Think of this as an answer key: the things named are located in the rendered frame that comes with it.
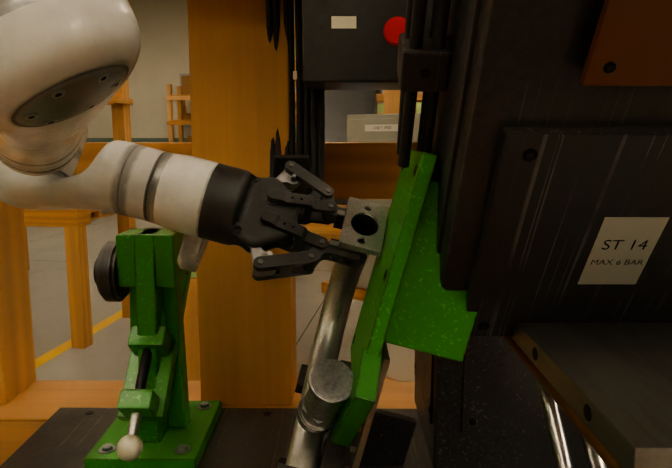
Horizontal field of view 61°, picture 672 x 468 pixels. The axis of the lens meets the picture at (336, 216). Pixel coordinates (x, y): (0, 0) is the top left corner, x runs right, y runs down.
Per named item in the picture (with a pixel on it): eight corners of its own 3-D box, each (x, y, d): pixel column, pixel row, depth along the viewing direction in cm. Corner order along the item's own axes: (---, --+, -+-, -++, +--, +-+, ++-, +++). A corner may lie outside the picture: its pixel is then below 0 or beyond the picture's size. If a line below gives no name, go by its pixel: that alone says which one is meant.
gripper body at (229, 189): (187, 210, 50) (291, 237, 51) (217, 142, 55) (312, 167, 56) (189, 254, 56) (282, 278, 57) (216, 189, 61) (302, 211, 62)
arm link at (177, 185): (223, 208, 64) (169, 194, 64) (225, 141, 55) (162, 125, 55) (196, 277, 59) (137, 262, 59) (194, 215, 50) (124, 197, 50)
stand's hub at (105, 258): (113, 309, 68) (110, 247, 67) (87, 309, 68) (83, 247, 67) (136, 292, 75) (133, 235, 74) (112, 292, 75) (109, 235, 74)
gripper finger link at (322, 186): (282, 163, 58) (324, 199, 57) (295, 155, 59) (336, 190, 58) (280, 180, 60) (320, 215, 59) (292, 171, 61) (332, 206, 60)
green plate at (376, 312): (447, 426, 47) (525, 178, 44) (350, 401, 47) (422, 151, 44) (426, 368, 59) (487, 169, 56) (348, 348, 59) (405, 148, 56)
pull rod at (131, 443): (138, 466, 62) (136, 416, 61) (112, 466, 62) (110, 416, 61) (155, 439, 68) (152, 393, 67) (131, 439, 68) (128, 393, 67)
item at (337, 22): (442, 82, 70) (445, -49, 67) (301, 82, 70) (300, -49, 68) (426, 90, 82) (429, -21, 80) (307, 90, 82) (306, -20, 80)
